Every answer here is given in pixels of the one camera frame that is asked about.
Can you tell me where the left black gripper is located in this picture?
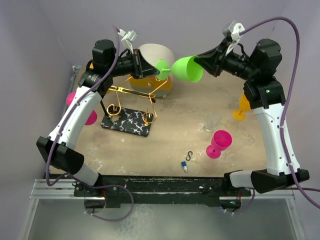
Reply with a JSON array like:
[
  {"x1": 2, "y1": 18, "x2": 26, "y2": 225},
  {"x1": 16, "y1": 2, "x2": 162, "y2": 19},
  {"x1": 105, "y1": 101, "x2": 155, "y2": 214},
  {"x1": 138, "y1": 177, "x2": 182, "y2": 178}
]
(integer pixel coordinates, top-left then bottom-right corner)
[{"x1": 108, "y1": 49, "x2": 160, "y2": 80}]

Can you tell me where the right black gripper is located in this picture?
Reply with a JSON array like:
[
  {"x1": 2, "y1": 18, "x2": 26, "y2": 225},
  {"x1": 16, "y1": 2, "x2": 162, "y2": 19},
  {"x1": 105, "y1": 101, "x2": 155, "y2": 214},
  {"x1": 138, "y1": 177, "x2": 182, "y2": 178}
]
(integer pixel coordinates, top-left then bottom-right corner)
[{"x1": 194, "y1": 37, "x2": 259, "y2": 81}]

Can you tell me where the green wine glass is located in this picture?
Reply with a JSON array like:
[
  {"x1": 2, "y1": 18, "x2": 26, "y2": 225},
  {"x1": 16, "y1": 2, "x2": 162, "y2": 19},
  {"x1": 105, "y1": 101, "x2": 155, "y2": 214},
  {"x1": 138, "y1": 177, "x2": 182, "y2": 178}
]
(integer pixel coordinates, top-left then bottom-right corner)
[{"x1": 155, "y1": 55, "x2": 204, "y2": 83}]

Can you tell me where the clear wine glass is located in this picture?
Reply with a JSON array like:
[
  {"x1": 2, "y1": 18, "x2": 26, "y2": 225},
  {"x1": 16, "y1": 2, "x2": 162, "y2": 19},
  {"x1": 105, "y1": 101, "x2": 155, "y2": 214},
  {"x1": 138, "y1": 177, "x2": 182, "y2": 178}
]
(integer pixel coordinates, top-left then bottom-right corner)
[{"x1": 203, "y1": 112, "x2": 221, "y2": 133}]

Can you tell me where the pink wine glass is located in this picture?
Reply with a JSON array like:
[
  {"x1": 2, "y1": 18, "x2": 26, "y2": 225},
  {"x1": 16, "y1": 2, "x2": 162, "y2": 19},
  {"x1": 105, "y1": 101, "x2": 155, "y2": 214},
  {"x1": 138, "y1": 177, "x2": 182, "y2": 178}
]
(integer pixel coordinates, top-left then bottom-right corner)
[
  {"x1": 65, "y1": 90, "x2": 98, "y2": 126},
  {"x1": 206, "y1": 130, "x2": 233, "y2": 159}
]

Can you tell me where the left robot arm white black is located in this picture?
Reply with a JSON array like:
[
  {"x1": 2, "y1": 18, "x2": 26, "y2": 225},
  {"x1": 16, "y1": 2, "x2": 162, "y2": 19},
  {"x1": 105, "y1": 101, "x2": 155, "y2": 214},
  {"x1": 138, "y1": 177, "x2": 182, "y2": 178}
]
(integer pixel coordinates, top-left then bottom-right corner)
[{"x1": 36, "y1": 39, "x2": 160, "y2": 196}]

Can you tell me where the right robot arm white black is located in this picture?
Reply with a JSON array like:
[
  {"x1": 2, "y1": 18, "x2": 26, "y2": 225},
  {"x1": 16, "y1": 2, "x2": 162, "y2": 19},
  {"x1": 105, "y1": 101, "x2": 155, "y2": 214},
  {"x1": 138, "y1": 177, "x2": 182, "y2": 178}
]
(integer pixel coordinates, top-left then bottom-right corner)
[{"x1": 194, "y1": 38, "x2": 310, "y2": 196}]

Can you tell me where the pink wine glass front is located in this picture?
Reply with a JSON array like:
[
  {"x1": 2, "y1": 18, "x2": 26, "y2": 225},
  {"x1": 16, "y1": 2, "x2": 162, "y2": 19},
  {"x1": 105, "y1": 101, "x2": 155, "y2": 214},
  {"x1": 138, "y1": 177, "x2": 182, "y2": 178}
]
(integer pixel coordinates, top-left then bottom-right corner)
[{"x1": 206, "y1": 130, "x2": 233, "y2": 159}]

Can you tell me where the white round drawer cabinet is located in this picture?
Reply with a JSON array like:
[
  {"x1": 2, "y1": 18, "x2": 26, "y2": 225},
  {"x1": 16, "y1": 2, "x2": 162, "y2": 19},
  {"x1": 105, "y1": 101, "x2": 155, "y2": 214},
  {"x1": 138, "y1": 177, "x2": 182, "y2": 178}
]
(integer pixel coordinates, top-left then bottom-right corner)
[{"x1": 129, "y1": 43, "x2": 175, "y2": 98}]

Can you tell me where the black s-hook carabiner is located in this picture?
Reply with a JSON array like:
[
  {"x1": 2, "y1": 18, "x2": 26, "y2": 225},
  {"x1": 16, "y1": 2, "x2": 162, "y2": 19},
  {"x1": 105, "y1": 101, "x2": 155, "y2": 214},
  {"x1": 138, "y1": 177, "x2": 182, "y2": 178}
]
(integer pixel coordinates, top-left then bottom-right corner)
[{"x1": 185, "y1": 150, "x2": 193, "y2": 161}]

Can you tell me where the small blue white bottle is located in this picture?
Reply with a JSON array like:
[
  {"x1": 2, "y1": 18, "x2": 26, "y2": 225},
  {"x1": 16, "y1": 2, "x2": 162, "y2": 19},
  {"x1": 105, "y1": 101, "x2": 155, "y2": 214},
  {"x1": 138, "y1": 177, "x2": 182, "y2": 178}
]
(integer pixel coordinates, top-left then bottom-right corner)
[{"x1": 181, "y1": 161, "x2": 188, "y2": 173}]

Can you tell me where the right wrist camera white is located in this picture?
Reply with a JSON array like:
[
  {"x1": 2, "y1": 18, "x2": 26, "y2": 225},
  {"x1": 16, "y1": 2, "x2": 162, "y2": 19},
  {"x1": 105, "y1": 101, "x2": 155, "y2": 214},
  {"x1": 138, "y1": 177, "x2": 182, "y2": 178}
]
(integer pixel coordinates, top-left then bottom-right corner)
[{"x1": 222, "y1": 20, "x2": 245, "y2": 56}]

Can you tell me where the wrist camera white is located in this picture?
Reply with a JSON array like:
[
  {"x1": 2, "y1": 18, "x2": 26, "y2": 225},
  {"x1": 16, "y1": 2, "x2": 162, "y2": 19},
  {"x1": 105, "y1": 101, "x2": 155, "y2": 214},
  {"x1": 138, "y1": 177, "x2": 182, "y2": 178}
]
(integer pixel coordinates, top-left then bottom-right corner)
[
  {"x1": 118, "y1": 29, "x2": 138, "y2": 54},
  {"x1": 222, "y1": 20, "x2": 245, "y2": 56}
]

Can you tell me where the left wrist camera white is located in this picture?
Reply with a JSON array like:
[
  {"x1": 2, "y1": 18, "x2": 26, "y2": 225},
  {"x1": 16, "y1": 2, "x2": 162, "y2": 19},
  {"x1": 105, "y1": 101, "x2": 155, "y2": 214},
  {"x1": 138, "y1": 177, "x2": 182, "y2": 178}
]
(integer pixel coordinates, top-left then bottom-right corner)
[{"x1": 118, "y1": 29, "x2": 138, "y2": 54}]

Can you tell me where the gold wire wine glass rack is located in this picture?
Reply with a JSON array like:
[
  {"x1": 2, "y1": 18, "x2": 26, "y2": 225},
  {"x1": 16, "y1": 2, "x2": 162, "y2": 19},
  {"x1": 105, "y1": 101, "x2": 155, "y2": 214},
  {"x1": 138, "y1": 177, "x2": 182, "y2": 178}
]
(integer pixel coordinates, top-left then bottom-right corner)
[{"x1": 100, "y1": 75, "x2": 172, "y2": 138}]

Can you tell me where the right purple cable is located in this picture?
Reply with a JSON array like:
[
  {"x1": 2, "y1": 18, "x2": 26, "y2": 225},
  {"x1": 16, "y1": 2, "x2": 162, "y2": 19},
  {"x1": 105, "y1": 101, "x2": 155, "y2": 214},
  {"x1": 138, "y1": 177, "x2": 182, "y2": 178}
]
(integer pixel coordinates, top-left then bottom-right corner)
[{"x1": 239, "y1": 16, "x2": 320, "y2": 210}]

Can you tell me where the purple cable loop under rail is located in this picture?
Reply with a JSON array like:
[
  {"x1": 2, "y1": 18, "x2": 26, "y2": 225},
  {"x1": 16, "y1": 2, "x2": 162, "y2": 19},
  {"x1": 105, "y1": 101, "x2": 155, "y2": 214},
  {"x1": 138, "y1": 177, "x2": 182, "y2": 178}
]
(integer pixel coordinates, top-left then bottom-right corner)
[{"x1": 83, "y1": 184, "x2": 136, "y2": 222}]

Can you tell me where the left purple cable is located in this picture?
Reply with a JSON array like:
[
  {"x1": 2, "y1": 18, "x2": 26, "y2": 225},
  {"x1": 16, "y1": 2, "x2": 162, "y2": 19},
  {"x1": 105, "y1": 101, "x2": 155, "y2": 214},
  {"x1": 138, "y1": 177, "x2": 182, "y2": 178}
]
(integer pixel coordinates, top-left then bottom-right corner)
[{"x1": 44, "y1": 24, "x2": 126, "y2": 187}]

